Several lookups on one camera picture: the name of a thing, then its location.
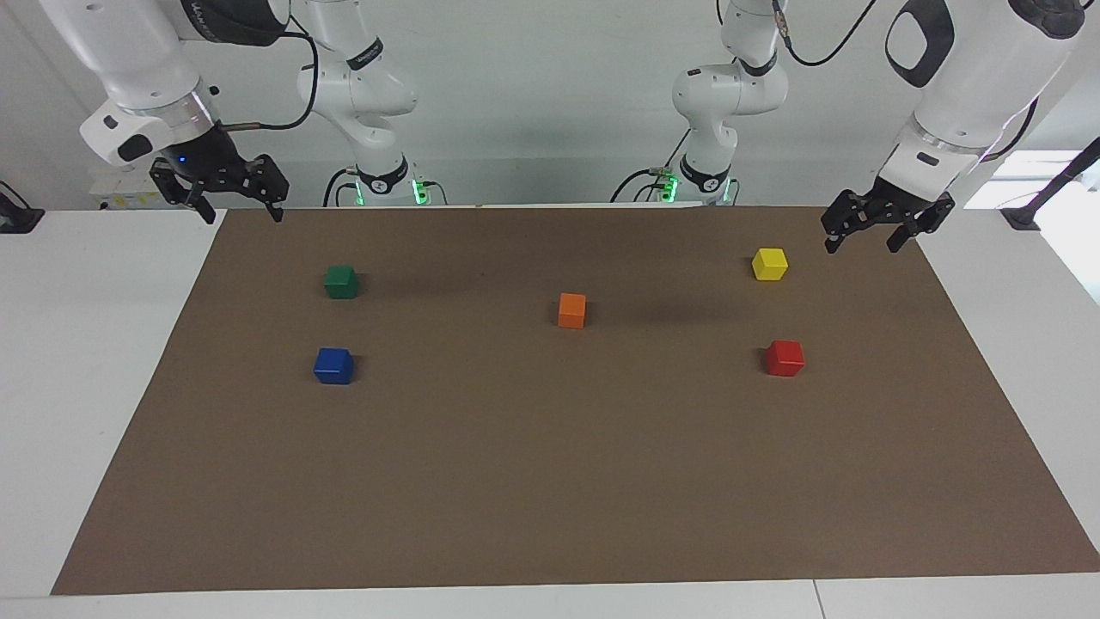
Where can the orange wooden block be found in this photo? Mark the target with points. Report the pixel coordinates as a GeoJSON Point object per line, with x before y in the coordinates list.
{"type": "Point", "coordinates": [571, 310]}

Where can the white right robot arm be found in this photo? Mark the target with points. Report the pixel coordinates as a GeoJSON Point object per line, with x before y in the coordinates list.
{"type": "Point", "coordinates": [129, 52]}

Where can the yellow wooden block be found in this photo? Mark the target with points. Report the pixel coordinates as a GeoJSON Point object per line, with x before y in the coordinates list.
{"type": "Point", "coordinates": [769, 264]}

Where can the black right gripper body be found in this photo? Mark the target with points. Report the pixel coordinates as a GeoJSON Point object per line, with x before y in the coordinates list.
{"type": "Point", "coordinates": [206, 159]}

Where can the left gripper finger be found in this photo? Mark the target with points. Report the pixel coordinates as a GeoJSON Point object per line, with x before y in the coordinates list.
{"type": "Point", "coordinates": [911, 234]}
{"type": "Point", "coordinates": [842, 219]}

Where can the black angled stand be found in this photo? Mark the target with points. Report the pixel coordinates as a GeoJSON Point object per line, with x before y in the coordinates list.
{"type": "Point", "coordinates": [1044, 193]}

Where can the red wooden block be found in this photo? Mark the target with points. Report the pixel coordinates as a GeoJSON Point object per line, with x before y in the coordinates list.
{"type": "Point", "coordinates": [785, 358]}

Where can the blue wooden block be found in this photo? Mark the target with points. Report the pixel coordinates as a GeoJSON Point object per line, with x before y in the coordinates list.
{"type": "Point", "coordinates": [333, 366]}

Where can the black table clamp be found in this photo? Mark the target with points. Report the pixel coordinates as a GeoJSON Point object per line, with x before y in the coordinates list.
{"type": "Point", "coordinates": [17, 217]}

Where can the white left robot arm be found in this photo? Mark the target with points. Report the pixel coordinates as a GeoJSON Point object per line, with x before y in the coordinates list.
{"type": "Point", "coordinates": [971, 77]}

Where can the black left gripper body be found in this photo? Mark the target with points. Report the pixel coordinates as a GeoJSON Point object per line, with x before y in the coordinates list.
{"type": "Point", "coordinates": [902, 205]}

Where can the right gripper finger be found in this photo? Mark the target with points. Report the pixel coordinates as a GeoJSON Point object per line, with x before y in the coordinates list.
{"type": "Point", "coordinates": [204, 211]}
{"type": "Point", "coordinates": [273, 185]}

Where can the white box yellow label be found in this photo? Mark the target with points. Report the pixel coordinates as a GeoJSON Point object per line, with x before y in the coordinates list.
{"type": "Point", "coordinates": [120, 193]}

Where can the green wooden block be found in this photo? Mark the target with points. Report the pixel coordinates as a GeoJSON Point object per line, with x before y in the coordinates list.
{"type": "Point", "coordinates": [341, 282]}

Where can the brown paper mat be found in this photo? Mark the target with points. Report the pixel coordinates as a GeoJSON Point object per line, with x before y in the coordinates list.
{"type": "Point", "coordinates": [559, 464]}

